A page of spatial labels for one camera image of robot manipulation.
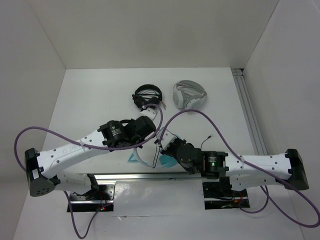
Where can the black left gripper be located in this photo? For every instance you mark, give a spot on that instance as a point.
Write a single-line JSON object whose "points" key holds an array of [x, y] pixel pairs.
{"points": [[132, 120]]}

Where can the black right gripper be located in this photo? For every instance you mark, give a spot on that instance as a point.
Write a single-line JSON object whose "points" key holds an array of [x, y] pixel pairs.
{"points": [[167, 150]]}

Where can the teal cat ear headphones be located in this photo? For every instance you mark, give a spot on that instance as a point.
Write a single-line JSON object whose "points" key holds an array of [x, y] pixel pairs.
{"points": [[159, 161]]}

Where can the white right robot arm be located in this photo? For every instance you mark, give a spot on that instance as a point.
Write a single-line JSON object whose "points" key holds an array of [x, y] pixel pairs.
{"points": [[237, 173]]}

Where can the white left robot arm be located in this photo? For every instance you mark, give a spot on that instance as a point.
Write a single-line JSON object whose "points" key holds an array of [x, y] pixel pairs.
{"points": [[45, 170]]}

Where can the black headphones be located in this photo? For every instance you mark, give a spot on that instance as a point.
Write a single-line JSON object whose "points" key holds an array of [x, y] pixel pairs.
{"points": [[147, 94]]}

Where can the white gaming headset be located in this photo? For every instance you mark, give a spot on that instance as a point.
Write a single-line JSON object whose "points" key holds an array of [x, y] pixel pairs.
{"points": [[188, 94]]}

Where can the aluminium front rail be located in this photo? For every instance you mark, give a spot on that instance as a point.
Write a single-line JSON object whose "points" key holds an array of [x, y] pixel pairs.
{"points": [[158, 176]]}

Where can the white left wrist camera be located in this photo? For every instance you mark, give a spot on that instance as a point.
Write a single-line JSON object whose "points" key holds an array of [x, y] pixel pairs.
{"points": [[149, 112]]}

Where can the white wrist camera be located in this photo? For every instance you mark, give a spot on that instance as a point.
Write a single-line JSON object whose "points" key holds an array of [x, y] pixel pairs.
{"points": [[164, 138], [149, 112]]}

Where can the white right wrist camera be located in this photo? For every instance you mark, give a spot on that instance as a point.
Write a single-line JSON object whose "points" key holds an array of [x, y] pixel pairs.
{"points": [[164, 138]]}

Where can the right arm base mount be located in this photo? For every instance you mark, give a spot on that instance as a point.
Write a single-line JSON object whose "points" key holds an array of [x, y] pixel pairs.
{"points": [[218, 195]]}

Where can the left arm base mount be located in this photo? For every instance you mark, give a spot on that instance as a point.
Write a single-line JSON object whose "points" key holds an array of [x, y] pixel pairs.
{"points": [[102, 199]]}

